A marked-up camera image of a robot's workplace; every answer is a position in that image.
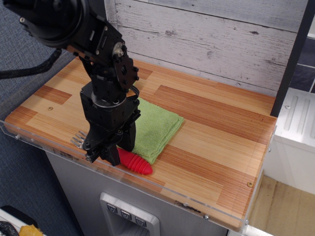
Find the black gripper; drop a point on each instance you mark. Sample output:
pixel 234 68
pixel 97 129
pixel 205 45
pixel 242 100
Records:
pixel 112 125

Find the red handled metal fork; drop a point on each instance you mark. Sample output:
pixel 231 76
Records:
pixel 130 160

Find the green cloth napkin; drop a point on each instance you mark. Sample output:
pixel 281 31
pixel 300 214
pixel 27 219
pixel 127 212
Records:
pixel 154 129

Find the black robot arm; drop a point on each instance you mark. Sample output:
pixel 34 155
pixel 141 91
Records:
pixel 110 100

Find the silver toy fridge cabinet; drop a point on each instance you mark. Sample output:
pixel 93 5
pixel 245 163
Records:
pixel 108 202

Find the yellow object bottom left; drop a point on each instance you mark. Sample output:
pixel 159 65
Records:
pixel 30 230

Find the white toy sink counter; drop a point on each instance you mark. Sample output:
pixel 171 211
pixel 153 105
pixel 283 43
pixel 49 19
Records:
pixel 291 155

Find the black right frame post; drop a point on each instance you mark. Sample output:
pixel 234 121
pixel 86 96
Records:
pixel 294 57

